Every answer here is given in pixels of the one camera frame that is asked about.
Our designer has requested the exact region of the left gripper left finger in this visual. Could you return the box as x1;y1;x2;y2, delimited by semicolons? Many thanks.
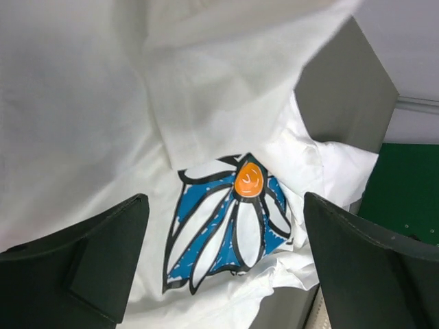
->
1;194;150;328

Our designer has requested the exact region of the green lever arch binder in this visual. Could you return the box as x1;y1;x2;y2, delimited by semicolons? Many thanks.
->
358;143;438;246

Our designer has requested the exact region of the white flower print t-shirt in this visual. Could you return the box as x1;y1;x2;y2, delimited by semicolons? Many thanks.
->
1;1;377;328

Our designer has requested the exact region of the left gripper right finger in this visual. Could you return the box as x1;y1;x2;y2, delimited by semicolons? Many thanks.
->
304;193;438;328

